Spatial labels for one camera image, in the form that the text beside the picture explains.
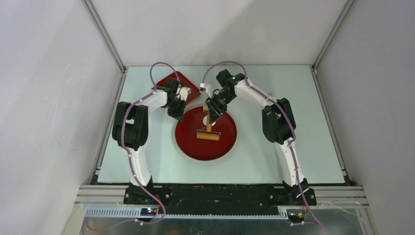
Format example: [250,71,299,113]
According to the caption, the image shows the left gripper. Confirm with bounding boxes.
[165,96,186,122]

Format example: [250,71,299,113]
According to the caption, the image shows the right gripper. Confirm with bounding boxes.
[205,91,236,124]

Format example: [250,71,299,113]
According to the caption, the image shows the wooden dough roller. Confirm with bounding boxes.
[196,104,221,141]

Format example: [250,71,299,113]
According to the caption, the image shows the round red plate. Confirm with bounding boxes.
[175,106,237,161]

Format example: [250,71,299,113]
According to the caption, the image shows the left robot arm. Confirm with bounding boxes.
[112,78,191,204]

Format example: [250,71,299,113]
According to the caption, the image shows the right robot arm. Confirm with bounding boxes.
[200,70,309,205]

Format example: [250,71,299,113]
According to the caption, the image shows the white dough ball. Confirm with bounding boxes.
[203,116,216,127]

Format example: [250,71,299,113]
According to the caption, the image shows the rectangular red tray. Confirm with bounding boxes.
[156,71,201,107]

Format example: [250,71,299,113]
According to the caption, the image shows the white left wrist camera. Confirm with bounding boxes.
[179,87,191,102]

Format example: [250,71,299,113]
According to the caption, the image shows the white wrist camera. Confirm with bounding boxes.
[199,83,214,98]
[179,87,191,102]

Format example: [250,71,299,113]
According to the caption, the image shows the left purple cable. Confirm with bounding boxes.
[85,61,182,232]

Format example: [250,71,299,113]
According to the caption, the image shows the purple cable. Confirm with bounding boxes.
[201,61,325,228]
[85,61,182,232]

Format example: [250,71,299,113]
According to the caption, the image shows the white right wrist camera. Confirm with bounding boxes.
[199,83,214,98]

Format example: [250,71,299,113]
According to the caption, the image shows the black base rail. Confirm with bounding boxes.
[123,183,317,216]

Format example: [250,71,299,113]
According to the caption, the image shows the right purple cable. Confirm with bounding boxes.
[201,61,325,228]

